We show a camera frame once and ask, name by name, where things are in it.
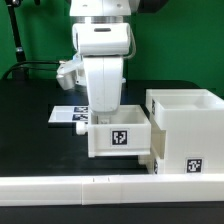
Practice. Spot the white drawer cabinet frame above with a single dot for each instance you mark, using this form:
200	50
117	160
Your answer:
187	130

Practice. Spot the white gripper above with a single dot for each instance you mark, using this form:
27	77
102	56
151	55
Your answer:
101	48

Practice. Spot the white drawer box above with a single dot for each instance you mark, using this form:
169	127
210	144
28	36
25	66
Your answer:
153	162
128	133

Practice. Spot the white drawer box front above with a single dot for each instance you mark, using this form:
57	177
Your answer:
153	162

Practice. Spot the white front rail barrier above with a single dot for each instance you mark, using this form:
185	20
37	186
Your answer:
118	189

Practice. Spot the black tripod pole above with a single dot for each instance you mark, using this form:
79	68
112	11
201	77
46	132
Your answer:
18	72

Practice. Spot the white marker plate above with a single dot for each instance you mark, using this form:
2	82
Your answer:
68	114

